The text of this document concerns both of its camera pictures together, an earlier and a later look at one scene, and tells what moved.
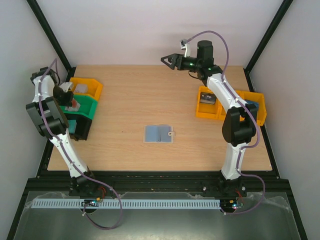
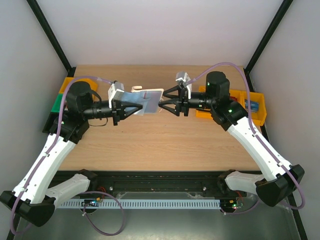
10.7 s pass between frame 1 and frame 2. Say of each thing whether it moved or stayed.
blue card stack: stayed
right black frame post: stayed
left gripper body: moved
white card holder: moved
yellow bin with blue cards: stayed
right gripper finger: moved
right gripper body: moved
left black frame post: stayed
